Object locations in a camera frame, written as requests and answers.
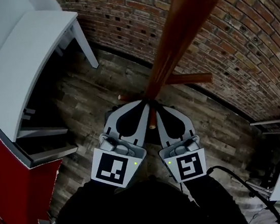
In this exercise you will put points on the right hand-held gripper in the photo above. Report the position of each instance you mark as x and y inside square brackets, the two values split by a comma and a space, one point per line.
[190, 165]

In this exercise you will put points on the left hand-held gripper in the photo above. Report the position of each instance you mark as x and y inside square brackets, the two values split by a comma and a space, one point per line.
[111, 167]

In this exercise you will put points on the wooden coat stand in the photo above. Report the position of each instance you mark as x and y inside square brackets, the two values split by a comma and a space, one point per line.
[182, 26]

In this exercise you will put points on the person's left forearm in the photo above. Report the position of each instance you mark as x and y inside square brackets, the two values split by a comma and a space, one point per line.
[90, 200]

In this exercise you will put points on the person's right forearm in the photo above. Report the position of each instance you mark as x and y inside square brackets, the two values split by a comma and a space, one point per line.
[212, 196]

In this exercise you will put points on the person's dark clothed torso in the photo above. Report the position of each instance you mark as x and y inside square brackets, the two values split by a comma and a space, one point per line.
[147, 210]

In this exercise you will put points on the long white desk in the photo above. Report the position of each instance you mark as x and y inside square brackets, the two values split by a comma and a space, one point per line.
[25, 60]

